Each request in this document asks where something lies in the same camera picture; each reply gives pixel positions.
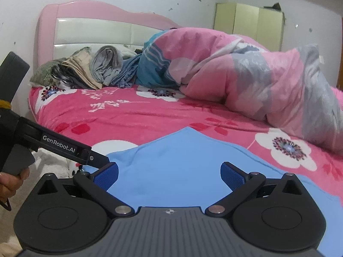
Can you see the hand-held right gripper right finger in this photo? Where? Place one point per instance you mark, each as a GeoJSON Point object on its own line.
{"type": "Point", "coordinates": [231, 175]}

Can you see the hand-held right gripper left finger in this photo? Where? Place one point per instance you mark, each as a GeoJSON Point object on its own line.
{"type": "Point", "coordinates": [107, 175]}

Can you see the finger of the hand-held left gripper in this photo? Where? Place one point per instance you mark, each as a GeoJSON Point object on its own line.
{"type": "Point", "coordinates": [99, 162]}

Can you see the light blue t-shirt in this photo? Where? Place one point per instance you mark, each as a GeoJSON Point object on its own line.
{"type": "Point", "coordinates": [174, 160]}

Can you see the pile of folded clothes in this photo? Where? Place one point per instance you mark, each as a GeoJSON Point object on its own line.
{"type": "Point", "coordinates": [44, 72]}

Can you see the person's left hand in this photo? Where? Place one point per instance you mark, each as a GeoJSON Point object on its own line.
{"type": "Point", "coordinates": [10, 187]}

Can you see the pink floral plush blanket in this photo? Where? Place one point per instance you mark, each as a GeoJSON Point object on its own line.
{"type": "Point", "coordinates": [134, 115]}

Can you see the black white striped garment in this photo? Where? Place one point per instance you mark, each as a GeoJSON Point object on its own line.
{"type": "Point", "coordinates": [63, 76]}

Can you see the beige crumpled garment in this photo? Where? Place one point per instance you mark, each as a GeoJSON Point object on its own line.
{"type": "Point", "coordinates": [80, 64]}

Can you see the blue striped garment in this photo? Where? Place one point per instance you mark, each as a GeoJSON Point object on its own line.
{"type": "Point", "coordinates": [126, 72]}

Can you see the pink grey floral quilt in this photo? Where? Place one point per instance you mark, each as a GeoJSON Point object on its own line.
{"type": "Point", "coordinates": [241, 80]}

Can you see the white cloth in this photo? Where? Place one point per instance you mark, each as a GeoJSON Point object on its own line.
{"type": "Point", "coordinates": [127, 50]}

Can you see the pink bed headboard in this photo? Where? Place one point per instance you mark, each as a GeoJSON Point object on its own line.
{"type": "Point", "coordinates": [80, 8]}

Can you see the pale yellow-green cabinet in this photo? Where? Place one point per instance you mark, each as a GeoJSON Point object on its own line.
{"type": "Point", "coordinates": [246, 21]}

